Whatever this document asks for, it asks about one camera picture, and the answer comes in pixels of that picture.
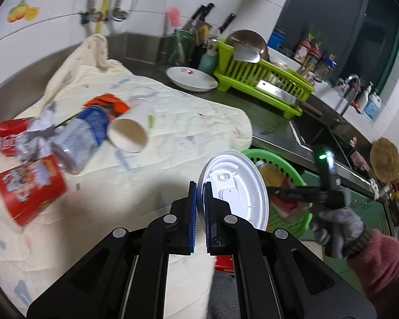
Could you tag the red Pringles can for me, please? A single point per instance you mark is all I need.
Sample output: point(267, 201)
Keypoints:
point(29, 188)

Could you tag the white blue detergent bottle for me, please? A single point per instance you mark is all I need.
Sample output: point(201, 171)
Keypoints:
point(372, 107)

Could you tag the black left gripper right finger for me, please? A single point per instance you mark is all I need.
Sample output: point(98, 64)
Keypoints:
point(277, 276)

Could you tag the silver blue drink can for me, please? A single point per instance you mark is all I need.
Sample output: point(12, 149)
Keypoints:
point(76, 142)

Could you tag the pink brush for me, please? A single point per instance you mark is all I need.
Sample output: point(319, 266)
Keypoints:
point(173, 15)

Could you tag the red Coca-Cola can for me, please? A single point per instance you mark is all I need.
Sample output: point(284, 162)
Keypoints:
point(10, 132)

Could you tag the white plastic lid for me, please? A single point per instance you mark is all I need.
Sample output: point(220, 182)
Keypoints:
point(236, 180)

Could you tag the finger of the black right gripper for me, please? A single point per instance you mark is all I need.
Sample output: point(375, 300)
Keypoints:
point(297, 194)

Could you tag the steel cleaver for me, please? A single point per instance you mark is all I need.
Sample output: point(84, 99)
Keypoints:
point(285, 97)

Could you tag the white oval plate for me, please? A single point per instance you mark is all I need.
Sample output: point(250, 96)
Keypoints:
point(191, 79)

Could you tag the lime green dish rack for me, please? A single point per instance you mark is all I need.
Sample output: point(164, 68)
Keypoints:
point(245, 77)

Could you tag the grey gloved right hand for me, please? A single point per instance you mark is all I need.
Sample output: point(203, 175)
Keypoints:
point(341, 232)

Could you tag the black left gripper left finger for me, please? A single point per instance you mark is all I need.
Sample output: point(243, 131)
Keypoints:
point(124, 275)

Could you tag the cream quilted cloth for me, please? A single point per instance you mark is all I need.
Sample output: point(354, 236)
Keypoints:
point(115, 189)

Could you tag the steel bowl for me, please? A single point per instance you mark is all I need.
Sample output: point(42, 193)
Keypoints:
point(250, 38)

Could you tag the white paper cup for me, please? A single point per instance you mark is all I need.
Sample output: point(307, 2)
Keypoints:
point(129, 132)

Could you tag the orange snack wrapper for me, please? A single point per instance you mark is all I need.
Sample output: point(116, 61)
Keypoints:
point(112, 103)

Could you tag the dark green utensil holder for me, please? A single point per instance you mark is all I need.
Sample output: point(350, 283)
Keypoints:
point(182, 46)

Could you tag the chrome sink faucet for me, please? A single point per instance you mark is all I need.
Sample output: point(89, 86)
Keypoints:
point(352, 84)

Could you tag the steel ladle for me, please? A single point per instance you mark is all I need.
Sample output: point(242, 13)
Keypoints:
point(245, 53)

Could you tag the crumpled white paper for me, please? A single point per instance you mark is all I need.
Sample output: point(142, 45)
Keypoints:
point(36, 141)

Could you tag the green perforated trash basket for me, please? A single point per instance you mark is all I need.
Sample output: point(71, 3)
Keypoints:
point(298, 227)

